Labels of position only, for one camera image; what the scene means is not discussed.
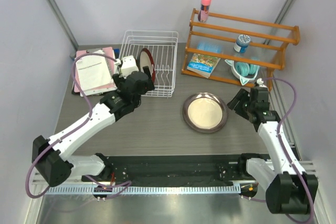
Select brown rimmed cream plate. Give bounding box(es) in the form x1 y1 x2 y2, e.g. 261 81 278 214
182 92 228 133

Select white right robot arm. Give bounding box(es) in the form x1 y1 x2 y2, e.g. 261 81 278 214
228 78 318 216

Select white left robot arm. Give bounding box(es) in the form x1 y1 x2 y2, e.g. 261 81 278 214
32 56 154 187

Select orange wooden shelf rack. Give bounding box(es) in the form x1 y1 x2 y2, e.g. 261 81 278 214
182 9 300 87

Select dark red cream plate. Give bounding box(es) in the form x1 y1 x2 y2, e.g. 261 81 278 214
136 48 156 83

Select teal cat ear headphones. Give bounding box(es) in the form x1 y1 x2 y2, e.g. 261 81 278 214
225 59 260 86

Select dark blue notebook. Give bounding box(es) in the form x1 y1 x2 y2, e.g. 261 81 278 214
113 48 121 65

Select white manual booklet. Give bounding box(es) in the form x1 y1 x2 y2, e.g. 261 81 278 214
74 49 118 97

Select blue paperback book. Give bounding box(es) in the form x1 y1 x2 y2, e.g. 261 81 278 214
187 53 220 78

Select blue lidded jar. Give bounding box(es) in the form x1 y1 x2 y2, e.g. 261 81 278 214
234 34 251 53

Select clear blue plastic box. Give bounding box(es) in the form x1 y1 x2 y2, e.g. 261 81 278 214
197 41 222 54

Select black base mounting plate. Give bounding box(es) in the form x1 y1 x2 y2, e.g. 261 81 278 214
92 154 254 187

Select pink capped bottle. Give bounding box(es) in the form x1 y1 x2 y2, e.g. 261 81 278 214
198 0 212 23

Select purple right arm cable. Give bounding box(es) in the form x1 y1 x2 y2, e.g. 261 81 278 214
240 77 316 224

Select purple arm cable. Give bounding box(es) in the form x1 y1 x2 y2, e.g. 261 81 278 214
25 53 132 200
240 77 316 224

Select white wire dish rack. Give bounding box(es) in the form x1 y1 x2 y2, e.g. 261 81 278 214
120 30 179 98

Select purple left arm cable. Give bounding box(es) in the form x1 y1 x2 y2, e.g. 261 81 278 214
25 53 132 200

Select white slotted cable duct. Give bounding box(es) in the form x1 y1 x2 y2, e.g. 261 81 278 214
46 184 241 195

